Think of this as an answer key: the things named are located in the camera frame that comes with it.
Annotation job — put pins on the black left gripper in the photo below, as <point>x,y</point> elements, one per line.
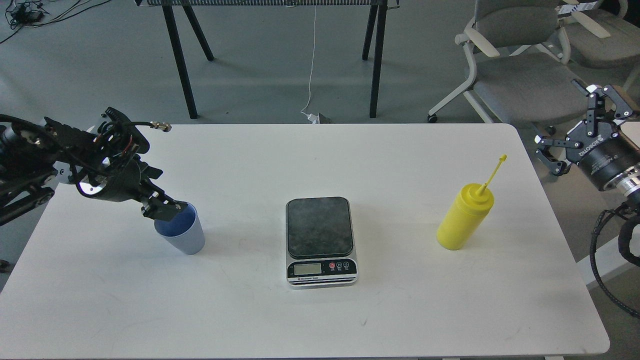
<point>133,181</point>

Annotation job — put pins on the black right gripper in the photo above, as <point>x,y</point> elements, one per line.
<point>610,159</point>

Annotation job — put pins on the blue plastic cup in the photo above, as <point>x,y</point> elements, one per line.
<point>184,231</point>

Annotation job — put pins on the yellow squeeze bottle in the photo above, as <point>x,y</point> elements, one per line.
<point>469,209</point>

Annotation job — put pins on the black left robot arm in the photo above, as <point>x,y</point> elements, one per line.
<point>103,164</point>

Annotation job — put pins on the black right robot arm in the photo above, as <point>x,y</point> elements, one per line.
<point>629,211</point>

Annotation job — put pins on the digital kitchen scale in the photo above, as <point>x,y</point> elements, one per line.
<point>320,245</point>

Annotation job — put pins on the grey office chair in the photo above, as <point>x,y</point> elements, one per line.
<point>517,54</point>
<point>600,36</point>

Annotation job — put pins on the white side table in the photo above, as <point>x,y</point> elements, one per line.
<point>608,260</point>

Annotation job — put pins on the black-legged background table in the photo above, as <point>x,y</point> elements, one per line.
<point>236,44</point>

